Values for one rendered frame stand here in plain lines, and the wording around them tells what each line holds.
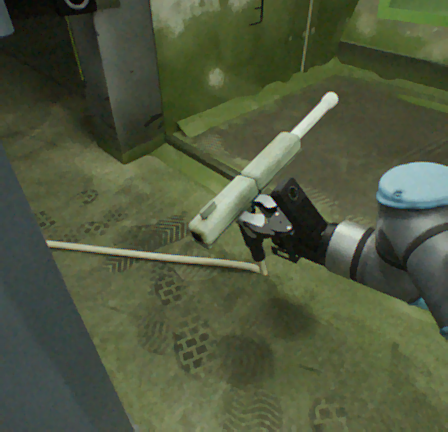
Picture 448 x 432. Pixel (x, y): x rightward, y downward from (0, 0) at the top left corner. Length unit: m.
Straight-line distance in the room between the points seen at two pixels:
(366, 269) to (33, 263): 0.45
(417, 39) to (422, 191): 1.52
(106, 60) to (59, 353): 0.92
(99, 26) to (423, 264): 0.94
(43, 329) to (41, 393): 0.05
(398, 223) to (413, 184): 0.05
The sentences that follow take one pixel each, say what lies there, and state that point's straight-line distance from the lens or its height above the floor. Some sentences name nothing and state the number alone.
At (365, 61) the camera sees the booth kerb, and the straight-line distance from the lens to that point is 1.99.
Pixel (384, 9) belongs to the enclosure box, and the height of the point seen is 0.48.
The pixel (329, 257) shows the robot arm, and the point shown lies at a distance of 0.58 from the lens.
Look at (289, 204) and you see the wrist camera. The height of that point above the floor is 0.30.
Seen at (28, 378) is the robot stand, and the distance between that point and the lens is 0.28.
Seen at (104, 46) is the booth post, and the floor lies 0.38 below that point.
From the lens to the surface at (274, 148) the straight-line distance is 0.73.
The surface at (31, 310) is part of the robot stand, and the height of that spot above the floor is 0.47.
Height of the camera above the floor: 0.65
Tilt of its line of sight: 40 degrees down
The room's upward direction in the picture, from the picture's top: straight up
